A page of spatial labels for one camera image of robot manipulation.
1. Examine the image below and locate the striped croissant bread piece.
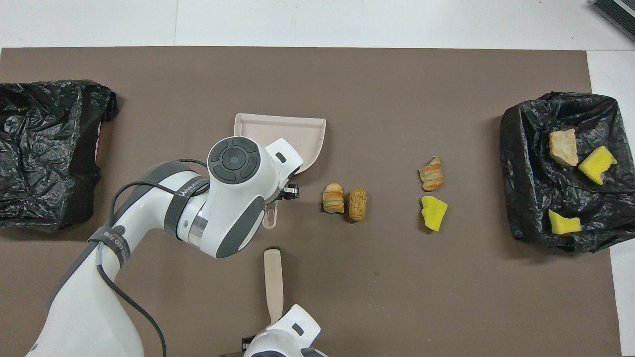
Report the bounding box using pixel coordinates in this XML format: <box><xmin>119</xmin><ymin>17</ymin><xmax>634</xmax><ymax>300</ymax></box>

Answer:
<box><xmin>549</xmin><ymin>128</ymin><xmax>579</xmax><ymax>167</ymax></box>
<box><xmin>419</xmin><ymin>156</ymin><xmax>445</xmax><ymax>192</ymax></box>
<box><xmin>322</xmin><ymin>182</ymin><xmax>345</xmax><ymax>214</ymax></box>

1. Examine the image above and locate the beige plastic dustpan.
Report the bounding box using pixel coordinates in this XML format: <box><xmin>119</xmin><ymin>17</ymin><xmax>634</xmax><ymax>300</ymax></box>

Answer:
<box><xmin>234</xmin><ymin>113</ymin><xmax>327</xmax><ymax>230</ymax></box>

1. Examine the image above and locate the beige brush with black bristles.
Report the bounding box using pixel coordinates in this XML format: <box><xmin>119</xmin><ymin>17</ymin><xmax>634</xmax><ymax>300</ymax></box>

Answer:
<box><xmin>263</xmin><ymin>249</ymin><xmax>284</xmax><ymax>322</ymax></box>

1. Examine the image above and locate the brown bread roll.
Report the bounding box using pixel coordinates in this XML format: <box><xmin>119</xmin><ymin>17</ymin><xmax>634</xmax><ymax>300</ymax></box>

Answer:
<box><xmin>348</xmin><ymin>187</ymin><xmax>368</xmax><ymax>222</ymax></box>

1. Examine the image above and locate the yellow sponge wedge piece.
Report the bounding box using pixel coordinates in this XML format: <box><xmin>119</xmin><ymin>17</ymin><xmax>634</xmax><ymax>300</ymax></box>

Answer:
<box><xmin>421</xmin><ymin>196</ymin><xmax>448</xmax><ymax>232</ymax></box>

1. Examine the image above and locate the green and yellow sponge piece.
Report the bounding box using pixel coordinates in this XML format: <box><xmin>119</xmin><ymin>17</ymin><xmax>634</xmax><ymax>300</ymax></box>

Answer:
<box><xmin>548</xmin><ymin>209</ymin><xmax>581</xmax><ymax>235</ymax></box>

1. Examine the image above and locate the notched yellow sponge piece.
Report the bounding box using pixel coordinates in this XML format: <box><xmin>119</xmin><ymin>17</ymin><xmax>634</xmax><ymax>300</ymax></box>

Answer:
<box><xmin>578</xmin><ymin>146</ymin><xmax>618</xmax><ymax>185</ymax></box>

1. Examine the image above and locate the black bag lined bin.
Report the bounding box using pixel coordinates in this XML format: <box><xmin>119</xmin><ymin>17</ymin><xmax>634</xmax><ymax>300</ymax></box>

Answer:
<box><xmin>499</xmin><ymin>91</ymin><xmax>635</xmax><ymax>253</ymax></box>
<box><xmin>0</xmin><ymin>79</ymin><xmax>120</xmax><ymax>231</ymax></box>

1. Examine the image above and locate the brown table mat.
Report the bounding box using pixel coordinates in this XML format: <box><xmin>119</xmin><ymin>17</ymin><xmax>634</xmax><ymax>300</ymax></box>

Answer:
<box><xmin>0</xmin><ymin>47</ymin><xmax>621</xmax><ymax>357</ymax></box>

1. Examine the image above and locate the black grille device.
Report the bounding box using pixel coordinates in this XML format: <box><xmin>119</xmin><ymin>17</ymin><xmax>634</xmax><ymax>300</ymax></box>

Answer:
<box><xmin>590</xmin><ymin>0</ymin><xmax>635</xmax><ymax>28</ymax></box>

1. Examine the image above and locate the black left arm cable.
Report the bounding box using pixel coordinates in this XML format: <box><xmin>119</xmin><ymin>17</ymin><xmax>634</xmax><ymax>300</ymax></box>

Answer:
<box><xmin>97</xmin><ymin>159</ymin><xmax>209</xmax><ymax>357</ymax></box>

